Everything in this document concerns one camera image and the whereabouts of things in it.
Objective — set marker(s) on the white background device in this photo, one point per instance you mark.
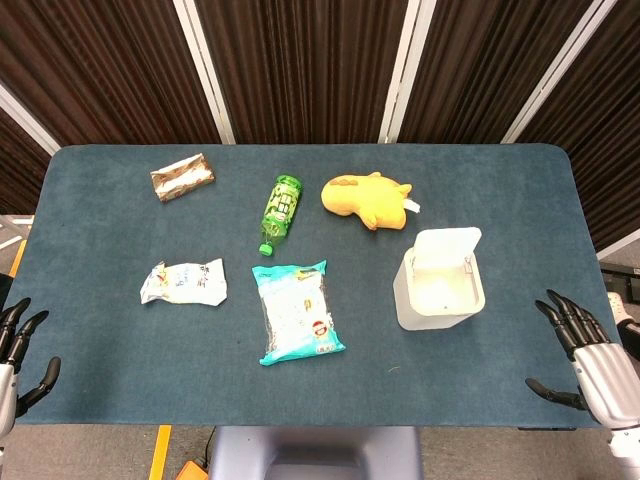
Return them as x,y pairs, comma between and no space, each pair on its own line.
620,307

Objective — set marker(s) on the white trash bin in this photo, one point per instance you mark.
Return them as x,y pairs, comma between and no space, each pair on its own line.
415,305

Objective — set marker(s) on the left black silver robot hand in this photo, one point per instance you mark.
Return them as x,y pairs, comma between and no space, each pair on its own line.
10,380

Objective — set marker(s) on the crumpled white snack bag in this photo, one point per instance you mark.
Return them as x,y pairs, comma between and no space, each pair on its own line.
180,285

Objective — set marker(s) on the teal clear noodle package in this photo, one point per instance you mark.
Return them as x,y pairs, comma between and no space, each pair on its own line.
300,320

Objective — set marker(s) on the blue felt table mat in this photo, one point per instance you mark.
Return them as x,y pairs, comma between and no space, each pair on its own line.
125,350

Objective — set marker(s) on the white partition post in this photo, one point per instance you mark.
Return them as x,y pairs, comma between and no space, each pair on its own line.
206,70
25,120
556,70
405,70

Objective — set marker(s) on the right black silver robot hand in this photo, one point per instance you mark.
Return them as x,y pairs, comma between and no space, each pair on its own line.
602,380

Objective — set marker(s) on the orange floor device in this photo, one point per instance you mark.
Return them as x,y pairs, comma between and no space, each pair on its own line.
192,471

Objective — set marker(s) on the brown silver snack wrapper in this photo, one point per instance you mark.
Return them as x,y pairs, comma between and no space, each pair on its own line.
182,179

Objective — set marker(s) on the yellow plush dinosaur toy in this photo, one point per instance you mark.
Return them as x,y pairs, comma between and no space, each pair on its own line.
360,200

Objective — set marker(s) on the white floor frame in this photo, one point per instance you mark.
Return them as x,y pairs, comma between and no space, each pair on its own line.
12,227

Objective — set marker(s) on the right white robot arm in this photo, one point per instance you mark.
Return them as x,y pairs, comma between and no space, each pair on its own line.
625,442

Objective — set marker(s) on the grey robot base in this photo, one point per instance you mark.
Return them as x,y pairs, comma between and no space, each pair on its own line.
315,450

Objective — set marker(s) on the white partition base rail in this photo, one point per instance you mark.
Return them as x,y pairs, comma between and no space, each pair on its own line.
620,245

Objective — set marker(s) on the yellow floor tape strip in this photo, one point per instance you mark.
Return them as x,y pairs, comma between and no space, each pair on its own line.
160,452
18,257

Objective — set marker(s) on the brown corrugated partition panel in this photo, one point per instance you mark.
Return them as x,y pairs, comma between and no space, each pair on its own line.
15,170
100,65
305,65
610,125
480,65

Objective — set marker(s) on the black background equipment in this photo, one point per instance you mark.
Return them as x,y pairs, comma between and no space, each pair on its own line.
622,280

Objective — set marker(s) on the green plastic tea bottle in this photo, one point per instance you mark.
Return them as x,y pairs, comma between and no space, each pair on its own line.
282,205

